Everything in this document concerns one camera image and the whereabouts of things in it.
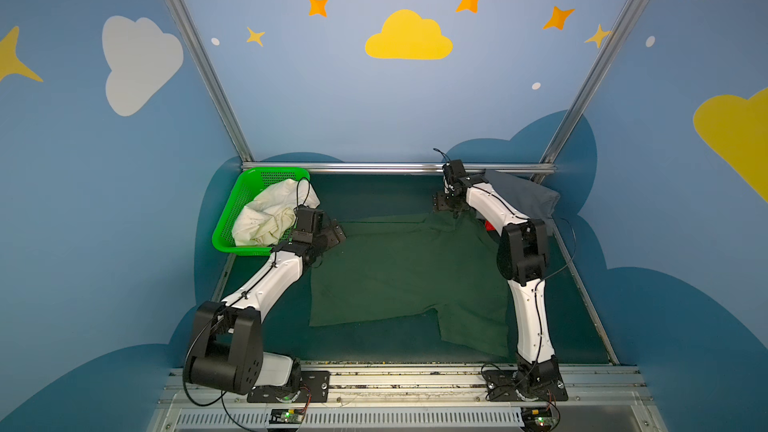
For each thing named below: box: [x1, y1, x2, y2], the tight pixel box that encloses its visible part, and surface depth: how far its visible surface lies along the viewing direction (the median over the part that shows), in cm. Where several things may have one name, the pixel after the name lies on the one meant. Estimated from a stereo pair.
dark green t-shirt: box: [310, 212, 510, 357], surface depth 92 cm
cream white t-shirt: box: [232, 178, 321, 246], surface depth 101 cm
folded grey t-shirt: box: [484, 170, 561, 221], surface depth 106 cm
